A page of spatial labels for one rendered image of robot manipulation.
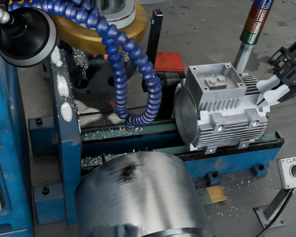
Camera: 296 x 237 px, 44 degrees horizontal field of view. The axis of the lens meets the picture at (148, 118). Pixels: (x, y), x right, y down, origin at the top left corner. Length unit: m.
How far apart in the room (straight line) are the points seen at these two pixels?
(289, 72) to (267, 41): 0.95
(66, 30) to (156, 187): 0.32
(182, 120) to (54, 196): 0.42
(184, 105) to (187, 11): 0.89
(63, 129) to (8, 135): 0.13
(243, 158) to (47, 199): 0.59
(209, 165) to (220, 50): 0.69
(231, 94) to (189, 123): 0.20
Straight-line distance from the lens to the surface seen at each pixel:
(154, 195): 0.64
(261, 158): 1.20
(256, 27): 1.28
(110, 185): 0.67
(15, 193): 0.81
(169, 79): 1.06
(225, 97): 0.92
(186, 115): 1.08
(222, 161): 1.12
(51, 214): 0.99
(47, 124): 1.07
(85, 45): 0.67
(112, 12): 0.69
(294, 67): 0.89
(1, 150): 0.69
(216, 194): 1.12
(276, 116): 1.43
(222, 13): 1.94
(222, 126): 0.93
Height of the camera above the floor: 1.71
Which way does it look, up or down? 46 degrees down
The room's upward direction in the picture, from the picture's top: 11 degrees clockwise
